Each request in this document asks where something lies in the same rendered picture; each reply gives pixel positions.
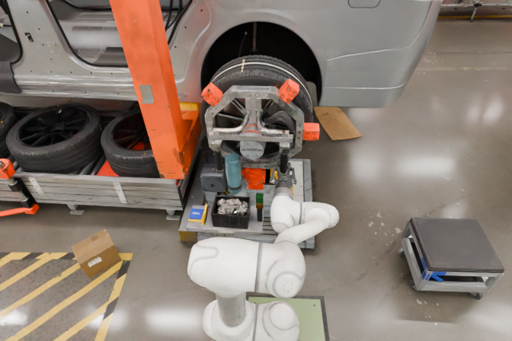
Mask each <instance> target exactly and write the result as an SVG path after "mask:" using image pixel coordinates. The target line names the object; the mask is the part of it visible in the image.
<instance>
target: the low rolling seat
mask: <svg viewBox="0 0 512 341"><path fill-rule="evenodd" d="M400 240H401V243H402V248H401V249H399V250H398V254H399V255H400V256H404V255H405V256H406V259H407V261H408V265H409V268H410V270H411V274H412V277H413V280H411V281H410V282H409V286H410V287H411V288H412V289H413V290H414V291H416V292H421V291H441V292H469V294H470V295H471V296H472V297H473V298H474V299H476V300H480V299H482V298H483V294H482V292H487V293H488V292H489V291H490V290H491V288H492V287H493V286H494V285H495V284H496V283H497V282H498V280H499V279H500V278H501V277H502V276H503V274H504V266H503V264H502V263H501V261H500V259H499V258H498V255H497V254H496V252H495V251H494V248H493V247H492V245H491V243H490V241H489V239H488V238H487V236H486V234H485V232H484V231H483V229H482V227H481V225H480V224H479V222H478V220H477V219H476V218H423V217H412V218H411V219H410V220H408V223H407V225H406V227H405V229H404V232H403V234H402V236H401V239H400ZM488 277H489V278H488Z"/></svg>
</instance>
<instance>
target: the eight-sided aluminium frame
mask: <svg viewBox="0 0 512 341"><path fill-rule="evenodd" d="M266 90H267V91H266ZM279 96H280V89H278V88H277V87H272V86H241V85H233V86H231V88H230V89H228V90H227V92H225V93H224V94H223V96H222V100H221V101H220V102H219V103H218V104H217V105H216V106H214V107H212V106H210V107H209V108H208V109H207V110H206V113H205V121H206V130H207V136H208V134H209V132H212V131H213V128H216V123H215V115H216V114H217V113H218V112H219V111H221V110H222V109H223V108H224V107H225V106H226V105H227V104H229V103H230V102H231V101H232V100H233V99H234V98H246V97H250V98H261V99H272V100H273V101H275V102H276V103H277V104H278V105H279V106H280V107H282V108H283V109H284V110H285V111H286V112H287V113H288V114H289V115H291V117H292V118H294V120H296V131H295V142H294V143H292V144H291V145H290V153H289V154H288V156H287V157H289V158H291V157H292V156H294V155H295V154H298V153H299V152H300V151H302V134H303V126H304V112H302V111H301V109H299V108H298V107H297V106H296V105H295V104H294V103H293V102H292V101H291V102H290V103H289V104H288V103H287V102H285V101H284V100H282V99H280V98H279ZM211 142H212V139H209V137H208V144H209V147H210V148H211V147H212V146H211ZM221 153H222V157H224V158H225V156H226V155H228V154H231V153H235V152H234V151H233V150H232V149H230V148H229V147H228V146H226V145H225V144H223V147H222V151H221ZM235 154H236V153H235ZM279 156H280V153H278V154H276V155H274V156H273V157H272V158H256V159H250V158H246V157H241V156H240V163H241V168H243V167H246V168H262V169H269V170H270V169H273V167H276V166H277V162H279Z"/></svg>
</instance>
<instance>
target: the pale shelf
mask: <svg viewBox="0 0 512 341"><path fill-rule="evenodd" d="M192 209H203V210H204V209H205V206H195V205H193V206H192ZM211 211H212V206H208V211H207V214H206V220H205V223H204V225H202V222H195V221H188V222H187V227H186V229H187V231H199V232H212V233H225V234H250V235H262V229H263V222H257V220H258V218H257V209H253V208H251V211H250V217H249V222H248V229H240V228H221V227H213V221H212V216H211Z"/></svg>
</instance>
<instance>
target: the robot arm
mask: <svg viewBox="0 0 512 341"><path fill-rule="evenodd" d="M275 171H277V176H278V178H277V179H276V180H275V181H274V175H275ZM290 171H292V177H293V179H292V182H291V181H290V180H289V175H290ZM270 183H274V185H275V190H274V194H273V202H272V204H271V207H270V220H271V225H272V228H273V229H274V230H275V231H276V232H278V233H280V234H279V235H278V237H277V239H276V240H275V242H274V244H266V243H260V242H254V241H250V240H245V239H240V238H231V237H212V238H208V239H205V240H202V241H198V242H197V243H196V244H195V245H193V247H192V249H191V252H190V258H189V263H188V268H187V272H188V275H189V277H190V279H191V280H193V281H194V282H195V283H197V284H198V285H200V286H202V287H206V288H207V289H209V290H210V291H212V292H214V293H215V294H216V299H217V300H215V301H213V302H211V303H209V304H208V306H207V307H206V308H205V311H204V313H203V330H204V331H205V333H206V334H207V335H208V336H209V337H211V338H212V339H214V340H216V341H301V340H298V337H299V329H300V325H299V318H298V315H297V313H296V311H295V309H294V308H293V307H292V306H291V305H290V304H288V303H286V302H284V301H272V302H271V303H266V304H259V305H258V304H253V303H250V302H249V301H247V300H246V292H260V293H266V294H271V295H273V296H275V297H278V298H283V299H288V298H292V297H294V296H295V295H297V294H298V292H299V291H300V289H301V288H302V286H303V283H304V281H305V277H306V262H305V259H304V256H303V255H302V252H301V250H300V248H299V247H298V245H297V244H298V243H300V242H302V241H304V240H307V239H309V238H311V237H313V236H315V235H317V234H318V233H320V232H321V231H323V230H325V229H326V228H331V227H334V226H335V225H336V224H337V223H338V219H339V214H338V211H337V209H336V208H335V207H334V206H331V205H329V204H325V203H320V202H297V201H294V200H293V196H292V191H291V186H292V184H295V185H296V183H297V179H296V177H295V169H294V167H291V163H290V162H289V157H287V173H286V176H285V177H281V175H280V156H279V162H277V166H276V167H273V170H272V175H271V178H270ZM295 225H297V226H295ZM293 226H295V227H293ZM259 246H260V247H259ZM256 277H257V278H256ZM256 320H257V321H256ZM255 328H256V329H255ZM254 336H255V337H254Z"/></svg>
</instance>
